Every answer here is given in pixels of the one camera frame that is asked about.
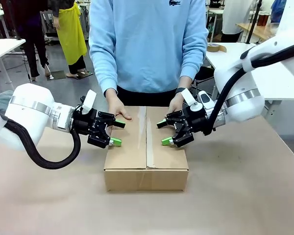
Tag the person's right forearm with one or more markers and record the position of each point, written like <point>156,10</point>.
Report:
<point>105,73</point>

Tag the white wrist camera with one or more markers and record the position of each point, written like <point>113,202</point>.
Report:
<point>188,96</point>
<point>89,100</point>

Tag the white side table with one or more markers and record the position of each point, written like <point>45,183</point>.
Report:
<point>218,58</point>

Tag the person in light blue sweater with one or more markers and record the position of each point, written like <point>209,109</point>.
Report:
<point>147,49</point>

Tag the person's right hand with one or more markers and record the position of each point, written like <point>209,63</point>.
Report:
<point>116,104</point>

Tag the person's left forearm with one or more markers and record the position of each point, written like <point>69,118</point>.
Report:
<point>191,66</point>

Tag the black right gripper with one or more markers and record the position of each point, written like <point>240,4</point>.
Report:
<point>198,122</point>

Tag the mannequin with yellow apron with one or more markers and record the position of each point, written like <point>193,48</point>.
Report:
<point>71,36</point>

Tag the figure in dark purple clothes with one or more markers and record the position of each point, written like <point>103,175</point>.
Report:
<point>31,29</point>

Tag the dark mannequin base plate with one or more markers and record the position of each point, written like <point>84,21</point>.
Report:
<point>56,74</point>
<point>85,74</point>

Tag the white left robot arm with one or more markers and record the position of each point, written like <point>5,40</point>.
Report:
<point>29,110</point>

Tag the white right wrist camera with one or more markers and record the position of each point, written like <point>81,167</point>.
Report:
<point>188,96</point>

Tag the person in blue top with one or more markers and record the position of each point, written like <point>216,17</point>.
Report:
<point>278,9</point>

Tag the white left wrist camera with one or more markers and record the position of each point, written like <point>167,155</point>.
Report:
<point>89,100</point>

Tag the brown cardboard box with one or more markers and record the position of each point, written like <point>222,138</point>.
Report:
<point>144,178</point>

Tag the black chair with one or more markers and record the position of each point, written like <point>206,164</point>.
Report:
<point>203,76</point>

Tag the person in white shirt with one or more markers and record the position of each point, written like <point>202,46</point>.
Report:
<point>232,19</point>

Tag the black wristwatch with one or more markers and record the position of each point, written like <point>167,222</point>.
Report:
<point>179,91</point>

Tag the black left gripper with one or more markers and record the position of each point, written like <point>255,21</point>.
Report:
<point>84,123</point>

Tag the white table with metal legs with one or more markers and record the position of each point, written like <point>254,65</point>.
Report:
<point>2,47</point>

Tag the amber jar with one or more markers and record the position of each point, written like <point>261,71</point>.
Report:
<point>266,19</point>
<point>260,19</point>

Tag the wooden background table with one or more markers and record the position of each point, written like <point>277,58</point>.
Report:
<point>259,30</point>

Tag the black stand pole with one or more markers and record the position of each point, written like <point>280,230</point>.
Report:
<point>253,23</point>

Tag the brown tape roll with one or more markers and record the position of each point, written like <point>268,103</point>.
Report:
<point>214,47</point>

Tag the person's left hand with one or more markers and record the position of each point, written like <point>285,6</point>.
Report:
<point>176,104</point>

